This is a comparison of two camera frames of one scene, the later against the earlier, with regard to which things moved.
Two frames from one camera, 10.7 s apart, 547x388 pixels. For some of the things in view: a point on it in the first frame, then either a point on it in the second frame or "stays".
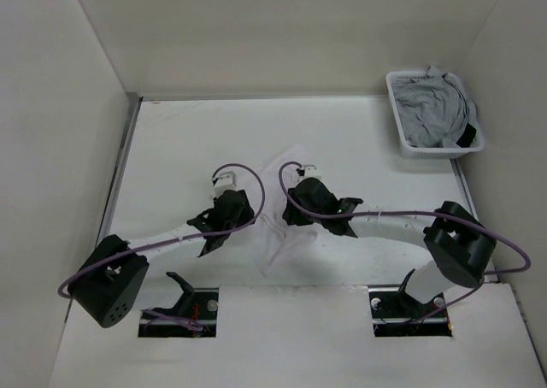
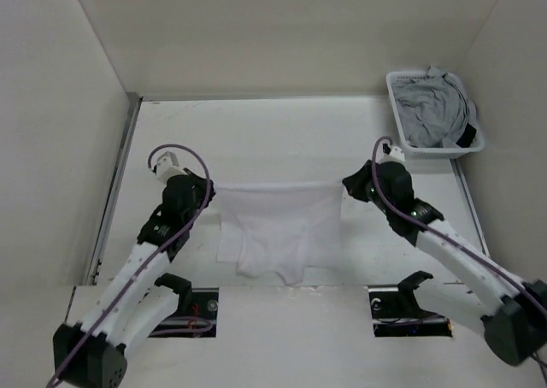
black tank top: x=467 y=137 stays
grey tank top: x=433 y=110 stays
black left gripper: x=246 y=214 -> x=200 y=183
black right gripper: x=292 y=216 -> x=354 y=183
